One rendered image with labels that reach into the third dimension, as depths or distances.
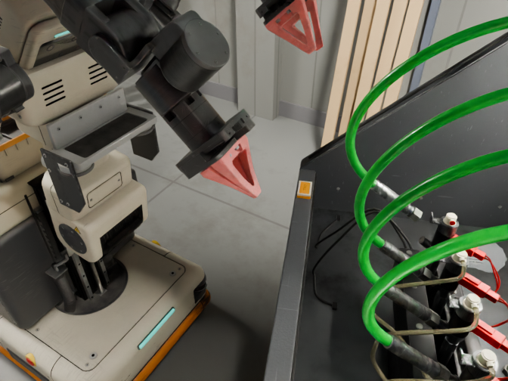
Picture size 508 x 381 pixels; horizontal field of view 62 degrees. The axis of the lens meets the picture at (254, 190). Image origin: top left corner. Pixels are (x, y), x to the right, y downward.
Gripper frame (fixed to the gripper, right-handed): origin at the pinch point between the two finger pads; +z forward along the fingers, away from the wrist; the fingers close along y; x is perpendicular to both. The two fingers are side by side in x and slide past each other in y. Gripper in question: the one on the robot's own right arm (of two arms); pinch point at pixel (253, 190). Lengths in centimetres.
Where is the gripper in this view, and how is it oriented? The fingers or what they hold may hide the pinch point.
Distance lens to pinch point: 56.0
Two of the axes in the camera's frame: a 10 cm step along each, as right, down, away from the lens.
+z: 6.3, 7.4, 2.2
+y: 6.5, -3.5, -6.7
